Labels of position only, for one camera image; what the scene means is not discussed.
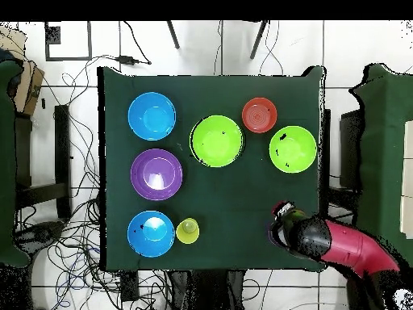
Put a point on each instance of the black power adapter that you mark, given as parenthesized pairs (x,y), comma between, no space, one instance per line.
(125,59)

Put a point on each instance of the purple plastic bowl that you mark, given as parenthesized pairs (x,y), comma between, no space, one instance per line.
(145,174)

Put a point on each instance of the grey base with black knob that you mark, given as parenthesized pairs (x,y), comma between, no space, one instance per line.
(42,231)

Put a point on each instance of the dark green tablecloth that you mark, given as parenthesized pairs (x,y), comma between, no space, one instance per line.
(226,200)
(380,161)
(6,161)

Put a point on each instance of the black metal frame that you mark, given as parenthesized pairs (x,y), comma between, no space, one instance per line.
(63,161)
(350,145)

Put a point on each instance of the green plastic bowl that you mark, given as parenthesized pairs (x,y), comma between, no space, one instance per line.
(293,151)
(216,142)

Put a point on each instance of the yellow plastic cup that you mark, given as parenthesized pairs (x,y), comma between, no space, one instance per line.
(187,234)

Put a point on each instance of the black stand leg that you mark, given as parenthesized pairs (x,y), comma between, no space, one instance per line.
(173,35)
(258,40)

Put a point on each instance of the small orange plastic bowl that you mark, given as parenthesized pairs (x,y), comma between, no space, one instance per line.
(259,115)

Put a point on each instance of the cardboard box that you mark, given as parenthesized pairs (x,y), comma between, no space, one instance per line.
(30,90)

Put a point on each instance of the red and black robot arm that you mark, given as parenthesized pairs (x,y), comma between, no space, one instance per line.
(348,245)

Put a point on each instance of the black floor box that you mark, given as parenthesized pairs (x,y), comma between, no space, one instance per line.
(129,285)

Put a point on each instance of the blue plastic bowl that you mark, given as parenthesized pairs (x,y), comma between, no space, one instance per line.
(151,242)
(151,129)

